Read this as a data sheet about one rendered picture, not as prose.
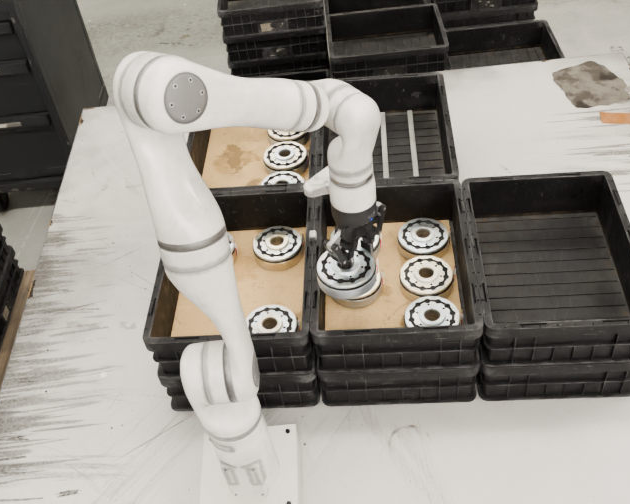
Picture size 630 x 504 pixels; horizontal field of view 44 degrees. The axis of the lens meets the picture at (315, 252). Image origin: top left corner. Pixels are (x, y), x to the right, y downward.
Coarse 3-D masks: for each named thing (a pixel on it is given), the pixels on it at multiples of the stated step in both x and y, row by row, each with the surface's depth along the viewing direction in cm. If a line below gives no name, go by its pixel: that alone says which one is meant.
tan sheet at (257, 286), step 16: (240, 240) 168; (304, 240) 166; (240, 256) 165; (304, 256) 163; (240, 272) 162; (256, 272) 161; (272, 272) 161; (288, 272) 160; (240, 288) 158; (256, 288) 158; (272, 288) 158; (288, 288) 157; (192, 304) 157; (256, 304) 155; (272, 304) 155; (288, 304) 154; (176, 320) 154; (192, 320) 154; (208, 320) 153
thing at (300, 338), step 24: (216, 192) 165; (240, 192) 164; (264, 192) 163; (288, 192) 163; (312, 216) 157; (144, 336) 139; (192, 336) 138; (216, 336) 137; (264, 336) 136; (288, 336) 136
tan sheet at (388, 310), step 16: (384, 224) 168; (400, 224) 167; (448, 224) 166; (384, 240) 164; (384, 256) 161; (400, 256) 160; (448, 256) 159; (384, 272) 158; (384, 288) 155; (336, 304) 153; (384, 304) 152; (400, 304) 151; (336, 320) 150; (352, 320) 150; (368, 320) 149; (384, 320) 149; (400, 320) 149
